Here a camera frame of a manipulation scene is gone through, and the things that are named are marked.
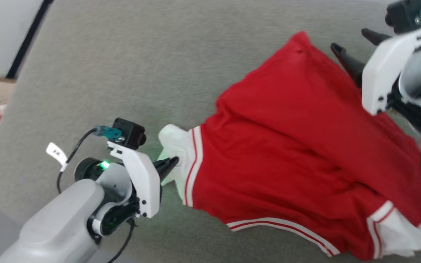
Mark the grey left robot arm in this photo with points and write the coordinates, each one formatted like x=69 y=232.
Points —
x=60 y=223

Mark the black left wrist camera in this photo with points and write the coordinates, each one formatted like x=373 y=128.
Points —
x=128 y=133

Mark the grey fabric sofa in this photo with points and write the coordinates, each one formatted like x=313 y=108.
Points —
x=122 y=73

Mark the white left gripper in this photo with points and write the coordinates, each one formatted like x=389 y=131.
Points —
x=146 y=182

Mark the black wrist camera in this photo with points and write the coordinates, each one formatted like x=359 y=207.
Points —
x=404 y=14
x=128 y=133

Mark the black slanted bar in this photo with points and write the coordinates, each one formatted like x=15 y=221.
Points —
x=27 y=42

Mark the red white-striped garment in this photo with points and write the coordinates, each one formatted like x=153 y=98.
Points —
x=287 y=146

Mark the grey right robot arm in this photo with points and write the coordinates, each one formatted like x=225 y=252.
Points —
x=415 y=80

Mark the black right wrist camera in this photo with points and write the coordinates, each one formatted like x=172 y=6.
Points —
x=404 y=14

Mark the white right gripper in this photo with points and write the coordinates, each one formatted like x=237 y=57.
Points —
x=382 y=73

